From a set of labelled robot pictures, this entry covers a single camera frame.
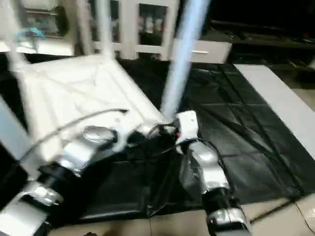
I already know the white plastic table leg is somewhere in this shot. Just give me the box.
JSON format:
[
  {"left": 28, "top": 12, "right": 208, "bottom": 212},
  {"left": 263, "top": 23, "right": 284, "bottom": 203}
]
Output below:
[
  {"left": 0, "top": 96, "right": 41, "bottom": 178},
  {"left": 0, "top": 0, "right": 29, "bottom": 70},
  {"left": 159, "top": 0, "right": 212, "bottom": 121},
  {"left": 95, "top": 0, "right": 117, "bottom": 60}
]

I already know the white plastic table top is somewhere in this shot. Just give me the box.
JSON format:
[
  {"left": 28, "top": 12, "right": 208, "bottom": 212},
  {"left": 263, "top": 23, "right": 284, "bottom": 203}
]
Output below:
[{"left": 14, "top": 53, "right": 174, "bottom": 165}]

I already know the black work mat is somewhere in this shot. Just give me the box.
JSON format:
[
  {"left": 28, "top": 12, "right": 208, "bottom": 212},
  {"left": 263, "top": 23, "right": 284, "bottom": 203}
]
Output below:
[{"left": 0, "top": 52, "right": 315, "bottom": 222}]

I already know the white drawer unit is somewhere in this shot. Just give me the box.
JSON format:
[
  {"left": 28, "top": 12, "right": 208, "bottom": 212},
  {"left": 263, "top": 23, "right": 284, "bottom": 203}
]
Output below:
[{"left": 171, "top": 39, "right": 233, "bottom": 64}]

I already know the white glass-door cabinet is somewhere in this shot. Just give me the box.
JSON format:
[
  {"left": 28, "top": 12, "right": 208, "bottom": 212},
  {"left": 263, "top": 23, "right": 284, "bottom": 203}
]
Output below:
[{"left": 74, "top": 0, "right": 181, "bottom": 60}]

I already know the black metal bench leg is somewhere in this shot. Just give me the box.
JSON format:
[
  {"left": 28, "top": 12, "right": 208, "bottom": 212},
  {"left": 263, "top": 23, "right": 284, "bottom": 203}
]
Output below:
[{"left": 255, "top": 199, "right": 297, "bottom": 223}]

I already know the blue grey floor appliance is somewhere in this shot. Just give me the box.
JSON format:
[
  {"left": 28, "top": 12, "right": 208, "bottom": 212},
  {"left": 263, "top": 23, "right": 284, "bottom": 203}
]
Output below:
[{"left": 17, "top": 9, "right": 68, "bottom": 44}]

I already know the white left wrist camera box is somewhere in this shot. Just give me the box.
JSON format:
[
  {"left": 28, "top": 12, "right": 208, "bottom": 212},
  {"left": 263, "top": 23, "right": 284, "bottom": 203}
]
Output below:
[{"left": 115, "top": 122, "right": 149, "bottom": 149}]

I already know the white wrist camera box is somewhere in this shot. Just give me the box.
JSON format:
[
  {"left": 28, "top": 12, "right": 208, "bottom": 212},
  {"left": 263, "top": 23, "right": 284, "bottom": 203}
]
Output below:
[
  {"left": 174, "top": 111, "right": 199, "bottom": 144},
  {"left": 115, "top": 122, "right": 149, "bottom": 149}
]

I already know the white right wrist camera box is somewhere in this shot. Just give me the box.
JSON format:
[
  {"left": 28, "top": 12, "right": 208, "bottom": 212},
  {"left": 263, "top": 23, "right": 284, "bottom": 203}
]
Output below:
[{"left": 174, "top": 111, "right": 199, "bottom": 144}]

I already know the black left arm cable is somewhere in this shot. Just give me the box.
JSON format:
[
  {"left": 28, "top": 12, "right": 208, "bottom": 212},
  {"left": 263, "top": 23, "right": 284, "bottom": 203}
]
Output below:
[{"left": 16, "top": 108, "right": 130, "bottom": 165}]

